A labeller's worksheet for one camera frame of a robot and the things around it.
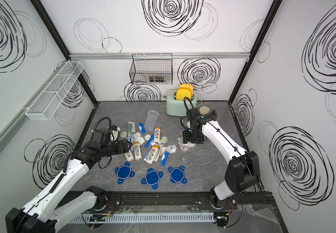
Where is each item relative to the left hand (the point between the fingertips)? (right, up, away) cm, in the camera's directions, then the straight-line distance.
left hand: (127, 145), depth 78 cm
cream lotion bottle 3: (+15, +3, +20) cm, 25 cm away
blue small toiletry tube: (+3, +7, +26) cm, 27 cm away
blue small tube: (+21, -9, +13) cm, 26 cm away
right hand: (+34, +1, +3) cm, 34 cm away
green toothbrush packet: (-4, +8, +24) cm, 25 cm away
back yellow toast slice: (+35, +36, +21) cm, 55 cm away
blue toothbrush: (+10, -1, +18) cm, 20 cm away
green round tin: (+19, 0, +18) cm, 27 cm away
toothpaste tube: (+15, -9, +11) cm, 21 cm away
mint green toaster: (+28, +22, +28) cm, 45 cm away
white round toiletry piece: (+1, +1, +18) cm, 18 cm away
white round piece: (+8, +1, +21) cm, 22 cm away
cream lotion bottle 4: (+12, -8, +10) cm, 17 cm away
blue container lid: (+28, -18, +5) cm, 33 cm away
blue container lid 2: (-3, -17, +4) cm, 18 cm away
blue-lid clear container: (+32, -3, +9) cm, 33 cm away
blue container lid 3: (+13, -19, +3) cm, 24 cm away
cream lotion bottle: (-2, -9, +10) cm, 14 cm away
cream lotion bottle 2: (+3, -6, +12) cm, 14 cm away
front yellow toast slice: (+32, +32, +20) cm, 50 cm away
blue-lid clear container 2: (+9, +12, +26) cm, 31 cm away
